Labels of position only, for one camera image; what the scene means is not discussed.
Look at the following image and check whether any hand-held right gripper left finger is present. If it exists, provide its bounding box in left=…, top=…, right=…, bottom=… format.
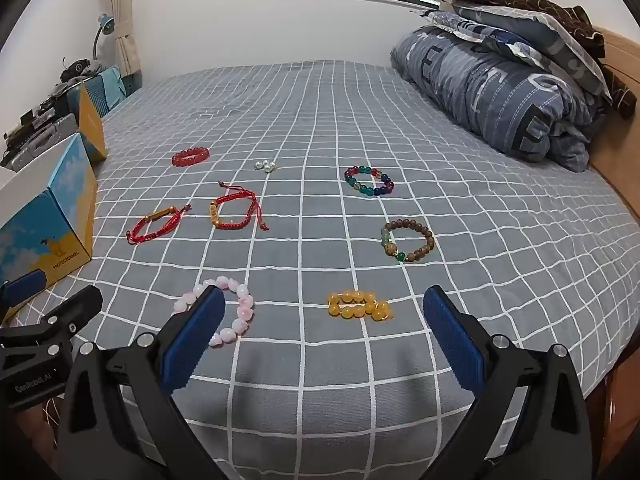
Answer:
left=55, top=284, right=236, bottom=480

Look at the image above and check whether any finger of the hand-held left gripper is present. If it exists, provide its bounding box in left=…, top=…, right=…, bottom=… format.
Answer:
left=0, top=285, right=104, bottom=348
left=0, top=270, right=47, bottom=323

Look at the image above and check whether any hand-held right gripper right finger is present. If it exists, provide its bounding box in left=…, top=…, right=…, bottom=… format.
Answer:
left=423, top=285, right=594, bottom=480

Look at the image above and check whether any pink bead bracelet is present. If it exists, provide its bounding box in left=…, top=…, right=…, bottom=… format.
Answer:
left=171, top=278, right=255, bottom=347

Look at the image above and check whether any white cardboard box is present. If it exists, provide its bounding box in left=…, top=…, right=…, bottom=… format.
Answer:
left=0, top=82, right=108, bottom=323

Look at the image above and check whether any brown wooden bead bracelet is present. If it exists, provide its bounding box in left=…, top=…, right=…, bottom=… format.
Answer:
left=382, top=219, right=435, bottom=264

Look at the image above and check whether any red cord bracelet gold tube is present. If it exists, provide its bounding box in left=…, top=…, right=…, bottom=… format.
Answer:
left=126, top=203, right=192, bottom=246

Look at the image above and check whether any red cord bracelet engraved charm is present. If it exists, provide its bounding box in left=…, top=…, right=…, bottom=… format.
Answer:
left=208, top=182, right=270, bottom=232

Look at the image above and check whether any multicoloured bead bracelet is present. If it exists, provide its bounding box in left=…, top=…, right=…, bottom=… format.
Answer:
left=345, top=164, right=394, bottom=199

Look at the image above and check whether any grey suitcase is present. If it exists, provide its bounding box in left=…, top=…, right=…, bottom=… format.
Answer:
left=0, top=112, right=82, bottom=171

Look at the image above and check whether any stack of black devices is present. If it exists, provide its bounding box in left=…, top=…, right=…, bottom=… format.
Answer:
left=19, top=91, right=82, bottom=133

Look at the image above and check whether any teal suitcase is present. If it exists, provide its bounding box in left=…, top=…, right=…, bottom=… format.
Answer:
left=82, top=66, right=132, bottom=117

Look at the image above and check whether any teal towel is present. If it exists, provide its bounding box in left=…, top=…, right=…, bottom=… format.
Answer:
left=99, top=67, right=128, bottom=111

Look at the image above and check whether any pile of black bags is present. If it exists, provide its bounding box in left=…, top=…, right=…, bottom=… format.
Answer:
left=60, top=57, right=107, bottom=83

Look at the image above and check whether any grey checked bed sheet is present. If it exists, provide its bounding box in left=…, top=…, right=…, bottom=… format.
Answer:
left=10, top=60, right=636, bottom=480

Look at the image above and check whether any folded blue-grey quilt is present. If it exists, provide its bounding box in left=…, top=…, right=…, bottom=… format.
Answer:
left=390, top=25, right=608, bottom=173

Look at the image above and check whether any blue desk lamp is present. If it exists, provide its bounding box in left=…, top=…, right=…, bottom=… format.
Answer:
left=92, top=12, right=117, bottom=67

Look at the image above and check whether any beige curtain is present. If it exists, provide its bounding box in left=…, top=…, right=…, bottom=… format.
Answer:
left=100, top=0, right=147, bottom=96

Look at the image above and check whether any blue-grey patterned pillow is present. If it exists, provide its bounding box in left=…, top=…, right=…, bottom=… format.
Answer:
left=422, top=2, right=613, bottom=106

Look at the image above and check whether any yellow bead bracelet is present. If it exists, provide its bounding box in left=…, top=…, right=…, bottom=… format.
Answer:
left=327, top=291, right=391, bottom=322

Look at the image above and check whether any red bead bracelet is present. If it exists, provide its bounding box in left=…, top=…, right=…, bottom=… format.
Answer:
left=171, top=146, right=210, bottom=167

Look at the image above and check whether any wooden bed frame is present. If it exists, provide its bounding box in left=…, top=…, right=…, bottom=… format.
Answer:
left=587, top=25, right=640, bottom=480

